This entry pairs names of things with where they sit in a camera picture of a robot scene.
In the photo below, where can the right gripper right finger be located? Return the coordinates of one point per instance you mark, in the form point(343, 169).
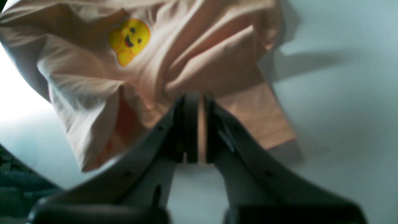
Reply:
point(260, 189)

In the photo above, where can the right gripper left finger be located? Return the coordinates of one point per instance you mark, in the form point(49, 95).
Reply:
point(135, 189)

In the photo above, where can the peach T-shirt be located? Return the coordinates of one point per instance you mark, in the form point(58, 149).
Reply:
point(112, 68)

